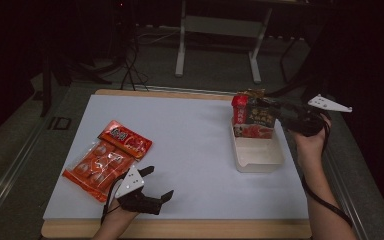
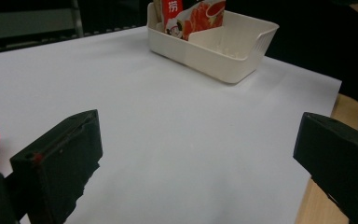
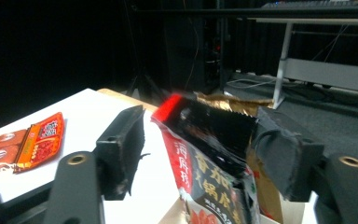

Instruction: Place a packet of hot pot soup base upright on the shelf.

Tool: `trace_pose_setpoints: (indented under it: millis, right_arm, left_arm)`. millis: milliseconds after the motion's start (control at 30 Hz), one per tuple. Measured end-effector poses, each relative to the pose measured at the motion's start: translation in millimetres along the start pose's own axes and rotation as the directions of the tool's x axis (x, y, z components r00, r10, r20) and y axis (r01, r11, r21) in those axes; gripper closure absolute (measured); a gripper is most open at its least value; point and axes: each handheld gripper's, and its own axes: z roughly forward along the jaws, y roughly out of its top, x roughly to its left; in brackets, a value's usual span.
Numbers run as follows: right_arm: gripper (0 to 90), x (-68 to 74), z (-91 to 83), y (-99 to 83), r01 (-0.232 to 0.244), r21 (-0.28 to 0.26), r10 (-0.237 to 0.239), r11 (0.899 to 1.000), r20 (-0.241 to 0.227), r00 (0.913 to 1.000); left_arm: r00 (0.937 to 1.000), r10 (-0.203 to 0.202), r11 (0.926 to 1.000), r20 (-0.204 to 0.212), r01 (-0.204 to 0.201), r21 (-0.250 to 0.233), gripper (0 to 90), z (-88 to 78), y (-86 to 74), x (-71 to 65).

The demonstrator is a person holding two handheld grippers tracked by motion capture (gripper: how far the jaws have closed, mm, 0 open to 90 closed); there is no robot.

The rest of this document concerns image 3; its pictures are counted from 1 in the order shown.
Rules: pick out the gold seasoning packet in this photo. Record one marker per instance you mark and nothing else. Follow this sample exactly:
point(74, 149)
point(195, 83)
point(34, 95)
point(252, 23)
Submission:
point(230, 104)

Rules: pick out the black and red seasoning packet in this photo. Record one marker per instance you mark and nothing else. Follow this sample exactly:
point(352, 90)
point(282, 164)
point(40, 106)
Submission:
point(211, 146)

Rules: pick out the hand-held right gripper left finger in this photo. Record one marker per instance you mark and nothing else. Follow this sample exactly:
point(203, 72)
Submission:
point(122, 149)

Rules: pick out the clear orange sauce packet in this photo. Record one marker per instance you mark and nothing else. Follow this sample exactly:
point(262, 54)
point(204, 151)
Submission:
point(0, 149)

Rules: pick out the black equipment rack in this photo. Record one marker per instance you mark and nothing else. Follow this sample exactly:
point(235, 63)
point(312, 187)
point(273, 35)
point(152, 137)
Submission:
point(195, 46)

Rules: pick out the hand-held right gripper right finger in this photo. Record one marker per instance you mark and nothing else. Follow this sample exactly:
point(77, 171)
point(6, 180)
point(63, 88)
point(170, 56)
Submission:
point(284, 155)

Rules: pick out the white metal desk frame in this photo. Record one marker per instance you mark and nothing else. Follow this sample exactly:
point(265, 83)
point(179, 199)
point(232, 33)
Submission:
point(329, 73)

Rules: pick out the orange-red seasoning packet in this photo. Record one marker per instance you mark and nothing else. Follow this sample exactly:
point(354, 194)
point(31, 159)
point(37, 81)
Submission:
point(42, 140)

